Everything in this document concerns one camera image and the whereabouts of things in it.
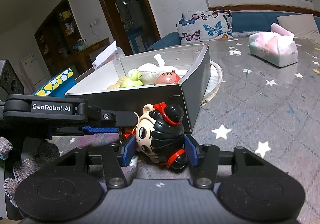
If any butterfly print pillow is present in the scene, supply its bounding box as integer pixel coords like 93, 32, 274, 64
176, 9, 233, 44

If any tan peanut toy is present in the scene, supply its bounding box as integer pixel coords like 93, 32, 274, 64
107, 76, 128, 89

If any white cardboard box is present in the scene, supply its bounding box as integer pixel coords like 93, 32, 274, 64
65, 43, 211, 133

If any white plush rabbit toy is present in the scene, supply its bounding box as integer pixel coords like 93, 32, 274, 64
137, 54, 188, 85

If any black haired doll toy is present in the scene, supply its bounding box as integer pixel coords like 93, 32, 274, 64
122, 102, 188, 171

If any green round alien toy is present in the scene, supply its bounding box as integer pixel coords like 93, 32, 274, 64
120, 71, 143, 88

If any grey cushion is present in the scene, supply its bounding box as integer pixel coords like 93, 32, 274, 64
277, 13, 319, 38

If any dark wooden shelf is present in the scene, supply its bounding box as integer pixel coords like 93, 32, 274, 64
34, 0, 110, 76

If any blue sofa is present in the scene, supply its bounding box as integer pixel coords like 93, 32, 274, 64
146, 11, 320, 50

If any red round robot toy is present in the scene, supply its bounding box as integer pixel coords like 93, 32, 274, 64
155, 69, 181, 85

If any grey gloved left hand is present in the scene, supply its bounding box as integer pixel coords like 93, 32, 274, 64
2, 138, 60, 208

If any dark wooden door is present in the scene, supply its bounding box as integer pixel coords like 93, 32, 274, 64
99, 0, 160, 55

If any open white paper box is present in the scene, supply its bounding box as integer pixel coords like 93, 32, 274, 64
92, 41, 125, 71

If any blue dotted box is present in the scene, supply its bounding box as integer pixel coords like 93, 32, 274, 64
33, 68, 76, 98

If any pink tissue pack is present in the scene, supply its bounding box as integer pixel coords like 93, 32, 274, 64
248, 23, 298, 68

